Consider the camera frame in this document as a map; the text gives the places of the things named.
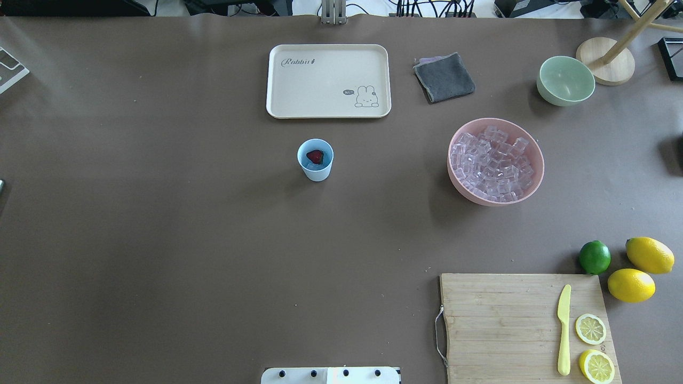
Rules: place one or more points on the light blue plastic cup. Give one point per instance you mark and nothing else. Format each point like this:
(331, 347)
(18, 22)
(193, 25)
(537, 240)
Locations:
(315, 173)

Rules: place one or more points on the pink bowl of ice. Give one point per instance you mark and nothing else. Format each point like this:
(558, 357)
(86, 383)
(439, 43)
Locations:
(494, 162)

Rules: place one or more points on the yellow plastic knife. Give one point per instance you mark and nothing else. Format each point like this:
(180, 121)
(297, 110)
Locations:
(563, 314)

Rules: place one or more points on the yellow lemon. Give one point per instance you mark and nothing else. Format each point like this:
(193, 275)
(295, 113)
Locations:
(650, 255)
(631, 285)

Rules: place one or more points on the yellow lemon near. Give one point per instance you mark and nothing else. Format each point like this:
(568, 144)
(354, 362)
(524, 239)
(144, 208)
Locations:
(631, 285)

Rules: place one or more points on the lemon half upper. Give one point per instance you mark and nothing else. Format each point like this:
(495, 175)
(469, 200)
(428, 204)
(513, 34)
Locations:
(590, 329)

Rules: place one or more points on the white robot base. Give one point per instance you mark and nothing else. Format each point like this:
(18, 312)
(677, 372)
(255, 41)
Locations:
(339, 374)

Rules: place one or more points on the yellow lemon far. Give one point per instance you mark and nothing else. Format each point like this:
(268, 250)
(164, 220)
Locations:
(650, 255)

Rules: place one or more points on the red strawberry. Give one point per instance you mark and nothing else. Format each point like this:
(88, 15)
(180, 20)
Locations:
(315, 157)

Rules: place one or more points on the lemon half lower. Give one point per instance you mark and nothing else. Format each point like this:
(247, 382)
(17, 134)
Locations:
(596, 366)

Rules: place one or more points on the green lime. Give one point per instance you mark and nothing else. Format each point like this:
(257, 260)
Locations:
(594, 257)

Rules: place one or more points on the green ceramic bowl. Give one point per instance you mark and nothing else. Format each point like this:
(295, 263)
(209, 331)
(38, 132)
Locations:
(564, 81)

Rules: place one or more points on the grey folded cloth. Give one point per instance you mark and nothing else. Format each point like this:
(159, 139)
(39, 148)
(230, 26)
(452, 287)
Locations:
(444, 77)

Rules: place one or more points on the lemon half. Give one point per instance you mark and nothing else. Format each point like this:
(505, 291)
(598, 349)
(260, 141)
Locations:
(590, 329)
(596, 366)

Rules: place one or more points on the wooden cutting board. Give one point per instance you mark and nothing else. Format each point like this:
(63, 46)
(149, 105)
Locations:
(503, 327)

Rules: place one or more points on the cream rabbit serving tray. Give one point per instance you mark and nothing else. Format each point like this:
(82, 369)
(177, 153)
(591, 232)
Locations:
(328, 81)

